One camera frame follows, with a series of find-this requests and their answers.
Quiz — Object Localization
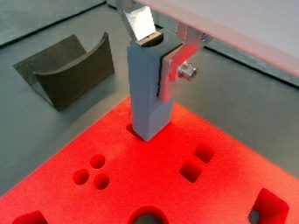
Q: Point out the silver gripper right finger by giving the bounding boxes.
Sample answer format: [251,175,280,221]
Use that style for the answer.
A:
[158,22,210,102]

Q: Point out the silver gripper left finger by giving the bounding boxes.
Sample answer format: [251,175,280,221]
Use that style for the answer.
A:
[116,0,156,45]

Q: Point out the grey arch peg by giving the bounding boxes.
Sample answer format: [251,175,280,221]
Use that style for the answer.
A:
[126,29,181,141]

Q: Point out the dark grey curved holder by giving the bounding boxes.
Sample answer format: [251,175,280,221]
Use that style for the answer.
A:
[13,33,114,111]

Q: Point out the red shape sorter block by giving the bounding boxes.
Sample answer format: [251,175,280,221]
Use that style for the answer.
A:
[0,101,299,224]

